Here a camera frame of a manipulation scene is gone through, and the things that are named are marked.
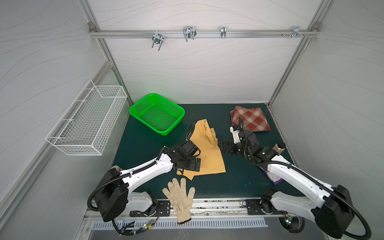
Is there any red plaid skirt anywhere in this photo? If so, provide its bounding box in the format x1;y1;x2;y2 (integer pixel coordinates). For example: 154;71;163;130
230;106;271;132

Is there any right base cable bundle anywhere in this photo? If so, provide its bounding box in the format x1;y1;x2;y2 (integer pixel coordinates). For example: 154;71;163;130
277;215;306;234

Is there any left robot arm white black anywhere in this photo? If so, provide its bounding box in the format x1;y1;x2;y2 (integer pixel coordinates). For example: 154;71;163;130
87;140;201;222

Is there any small beige bottle left side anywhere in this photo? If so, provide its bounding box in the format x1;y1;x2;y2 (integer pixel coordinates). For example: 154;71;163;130
111;165;122;172

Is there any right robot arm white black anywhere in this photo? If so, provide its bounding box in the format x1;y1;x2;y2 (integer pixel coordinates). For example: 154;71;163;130
218;119;372;240

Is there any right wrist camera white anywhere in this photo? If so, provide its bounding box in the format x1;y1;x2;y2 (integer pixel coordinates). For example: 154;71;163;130
230;125;241;144

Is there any small beige bottle black cap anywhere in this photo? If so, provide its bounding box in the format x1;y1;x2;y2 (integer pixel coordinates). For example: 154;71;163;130
272;142;286;155

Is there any aluminium cross rail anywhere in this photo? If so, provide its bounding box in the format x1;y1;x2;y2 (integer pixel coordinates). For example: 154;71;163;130
90;29;321;39

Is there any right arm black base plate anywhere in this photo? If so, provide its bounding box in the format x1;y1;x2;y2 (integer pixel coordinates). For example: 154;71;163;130
242;199;283;215

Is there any metal u-bolt hook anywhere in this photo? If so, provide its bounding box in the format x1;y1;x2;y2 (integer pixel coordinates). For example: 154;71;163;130
152;33;164;51
183;26;197;42

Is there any white wire basket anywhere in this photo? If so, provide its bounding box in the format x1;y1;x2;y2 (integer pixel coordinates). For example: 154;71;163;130
46;80;127;156

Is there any white knit work glove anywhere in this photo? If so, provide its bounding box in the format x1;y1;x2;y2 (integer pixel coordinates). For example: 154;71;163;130
162;178;196;225

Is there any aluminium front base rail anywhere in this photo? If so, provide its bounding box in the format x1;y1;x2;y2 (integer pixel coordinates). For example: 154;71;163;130
83;196;331;221

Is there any left base cable bundle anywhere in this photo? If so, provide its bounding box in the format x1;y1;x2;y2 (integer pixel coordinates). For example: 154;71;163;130
110;209;161;237

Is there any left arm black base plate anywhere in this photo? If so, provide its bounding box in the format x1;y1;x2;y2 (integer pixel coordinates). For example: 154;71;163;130
129;200;171;218

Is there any base cable bundle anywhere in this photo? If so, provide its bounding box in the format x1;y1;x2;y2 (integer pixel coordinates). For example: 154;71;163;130
277;215;306;234
110;209;161;237

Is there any yellow tan skirt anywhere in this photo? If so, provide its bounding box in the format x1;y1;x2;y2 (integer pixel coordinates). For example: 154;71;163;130
177;119;226;180

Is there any green plastic basket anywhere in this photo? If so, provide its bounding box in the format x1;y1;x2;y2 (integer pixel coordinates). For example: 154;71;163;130
129;94;185;136

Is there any purple snack packet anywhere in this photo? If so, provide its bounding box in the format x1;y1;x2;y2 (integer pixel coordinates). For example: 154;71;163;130
262;169;283;186

